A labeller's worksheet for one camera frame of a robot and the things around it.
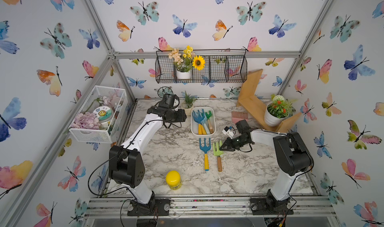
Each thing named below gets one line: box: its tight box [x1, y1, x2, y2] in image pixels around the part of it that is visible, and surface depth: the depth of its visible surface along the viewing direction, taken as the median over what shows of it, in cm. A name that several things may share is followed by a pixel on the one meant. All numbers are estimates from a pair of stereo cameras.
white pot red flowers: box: [264, 94, 298, 127], surface depth 88 cm
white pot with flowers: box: [168, 45, 206, 80], surface depth 86 cm
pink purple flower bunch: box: [70, 112, 101, 130], surface depth 61 cm
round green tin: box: [93, 106, 114, 122], surface depth 67 cm
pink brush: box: [231, 111, 249, 124], surface depth 113 cm
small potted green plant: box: [181, 90, 198, 116], surface depth 110 cm
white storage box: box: [190, 106, 217, 136], surface depth 106 cm
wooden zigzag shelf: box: [236, 69, 302, 133], surface depth 106 cm
